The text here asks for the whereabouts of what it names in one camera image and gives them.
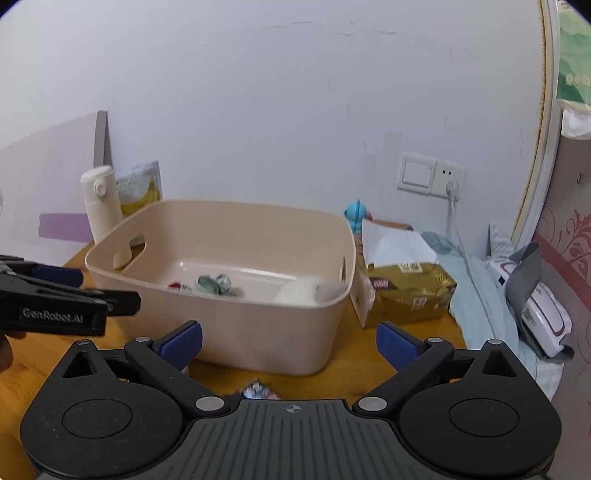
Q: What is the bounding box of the light blue blanket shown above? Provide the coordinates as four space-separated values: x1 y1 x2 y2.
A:
422 222 567 400

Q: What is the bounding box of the white wall switch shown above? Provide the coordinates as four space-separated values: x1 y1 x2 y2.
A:
396 150 437 195

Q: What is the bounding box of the white blood pressure monitor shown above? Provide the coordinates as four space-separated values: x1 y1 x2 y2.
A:
519 282 574 359
505 241 576 361

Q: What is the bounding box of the white wall socket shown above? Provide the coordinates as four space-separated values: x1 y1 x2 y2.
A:
434 159 467 200

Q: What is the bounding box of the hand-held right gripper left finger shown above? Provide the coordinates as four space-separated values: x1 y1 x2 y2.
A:
58 320 231 421

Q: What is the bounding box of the green plaid scrunchie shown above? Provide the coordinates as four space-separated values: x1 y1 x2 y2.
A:
180 272 239 297

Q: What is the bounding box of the hanging green tissue pack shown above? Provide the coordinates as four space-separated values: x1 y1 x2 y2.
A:
556 0 591 140

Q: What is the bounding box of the banana print snack bag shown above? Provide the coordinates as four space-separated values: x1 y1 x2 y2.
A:
115 160 164 218

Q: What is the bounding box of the blue toy figurine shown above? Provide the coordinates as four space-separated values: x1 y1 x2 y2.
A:
344 198 374 236

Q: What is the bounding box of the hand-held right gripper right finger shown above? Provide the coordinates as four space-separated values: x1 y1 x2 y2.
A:
352 321 533 419

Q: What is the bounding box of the gold tissue pack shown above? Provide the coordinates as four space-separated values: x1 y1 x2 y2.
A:
348 217 458 330

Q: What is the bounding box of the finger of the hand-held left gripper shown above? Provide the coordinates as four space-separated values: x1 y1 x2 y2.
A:
25 277 142 319
0 255 85 289

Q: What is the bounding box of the red floral padded headboard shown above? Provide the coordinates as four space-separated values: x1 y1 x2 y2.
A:
510 0 591 480

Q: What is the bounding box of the beige plastic storage basin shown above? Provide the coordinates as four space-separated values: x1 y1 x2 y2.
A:
84 199 356 376

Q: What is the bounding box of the white fluffy plush toy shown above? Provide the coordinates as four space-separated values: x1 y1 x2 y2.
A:
274 275 345 306

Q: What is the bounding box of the white thermos bottle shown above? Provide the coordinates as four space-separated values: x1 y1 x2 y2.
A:
80 165 125 246

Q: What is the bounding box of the purple patterned box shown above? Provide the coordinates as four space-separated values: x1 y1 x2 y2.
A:
233 379 282 402

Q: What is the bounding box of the white plug with cable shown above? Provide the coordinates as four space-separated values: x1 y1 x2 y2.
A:
444 180 491 278

